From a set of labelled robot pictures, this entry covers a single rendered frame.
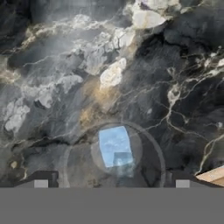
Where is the light wooden board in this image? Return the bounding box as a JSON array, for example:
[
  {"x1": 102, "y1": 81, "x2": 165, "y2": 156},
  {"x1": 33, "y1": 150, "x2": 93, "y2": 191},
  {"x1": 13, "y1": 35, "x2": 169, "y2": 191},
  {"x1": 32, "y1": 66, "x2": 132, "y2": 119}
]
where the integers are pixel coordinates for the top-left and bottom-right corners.
[{"x1": 195, "y1": 165, "x2": 224, "y2": 187}]

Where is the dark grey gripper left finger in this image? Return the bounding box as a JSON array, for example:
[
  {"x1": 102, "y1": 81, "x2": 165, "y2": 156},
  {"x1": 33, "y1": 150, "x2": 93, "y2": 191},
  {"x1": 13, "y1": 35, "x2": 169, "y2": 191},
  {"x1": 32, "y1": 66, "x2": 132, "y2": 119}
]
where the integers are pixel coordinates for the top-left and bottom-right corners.
[{"x1": 13, "y1": 171, "x2": 60, "y2": 189}]

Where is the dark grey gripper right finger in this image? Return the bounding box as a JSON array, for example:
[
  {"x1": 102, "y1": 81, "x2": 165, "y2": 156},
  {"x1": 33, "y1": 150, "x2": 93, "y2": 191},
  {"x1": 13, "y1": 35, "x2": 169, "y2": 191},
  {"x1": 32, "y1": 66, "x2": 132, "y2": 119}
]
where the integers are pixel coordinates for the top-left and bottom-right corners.
[{"x1": 164, "y1": 171, "x2": 212, "y2": 189}]

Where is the small blue ice cube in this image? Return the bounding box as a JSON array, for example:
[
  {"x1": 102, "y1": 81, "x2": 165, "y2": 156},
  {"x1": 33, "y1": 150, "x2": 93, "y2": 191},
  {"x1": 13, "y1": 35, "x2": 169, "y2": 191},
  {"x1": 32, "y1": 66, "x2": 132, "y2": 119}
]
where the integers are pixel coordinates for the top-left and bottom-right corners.
[{"x1": 113, "y1": 151, "x2": 136, "y2": 178}]

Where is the large blue ice cube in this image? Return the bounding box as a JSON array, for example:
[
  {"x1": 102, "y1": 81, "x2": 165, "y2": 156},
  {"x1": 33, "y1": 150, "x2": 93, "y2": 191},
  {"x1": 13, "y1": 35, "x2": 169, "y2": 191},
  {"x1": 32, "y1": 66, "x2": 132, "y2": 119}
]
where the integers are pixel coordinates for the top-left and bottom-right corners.
[{"x1": 98, "y1": 125, "x2": 134, "y2": 168}]

